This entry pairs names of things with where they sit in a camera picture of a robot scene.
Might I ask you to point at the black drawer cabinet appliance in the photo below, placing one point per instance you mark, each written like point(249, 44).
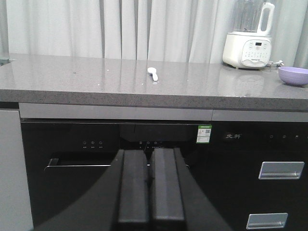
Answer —
point(255, 174)

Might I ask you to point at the green energy label sticker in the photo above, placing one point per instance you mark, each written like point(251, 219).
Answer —
point(203, 134)

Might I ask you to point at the white curtain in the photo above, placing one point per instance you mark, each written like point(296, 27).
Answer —
point(159, 30)

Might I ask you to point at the white blender with clear jar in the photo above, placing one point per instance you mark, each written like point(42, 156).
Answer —
point(248, 44)

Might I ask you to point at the purple plastic bowl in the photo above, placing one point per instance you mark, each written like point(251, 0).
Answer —
point(293, 75)

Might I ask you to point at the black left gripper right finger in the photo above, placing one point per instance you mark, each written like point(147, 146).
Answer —
point(177, 202)

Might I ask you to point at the light blue plastic spoon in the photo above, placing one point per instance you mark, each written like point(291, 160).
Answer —
point(153, 72)

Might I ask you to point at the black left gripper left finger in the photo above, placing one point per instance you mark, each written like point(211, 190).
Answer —
point(92, 192)

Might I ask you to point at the black built-in dishwasher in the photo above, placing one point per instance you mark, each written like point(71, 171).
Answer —
point(43, 138)

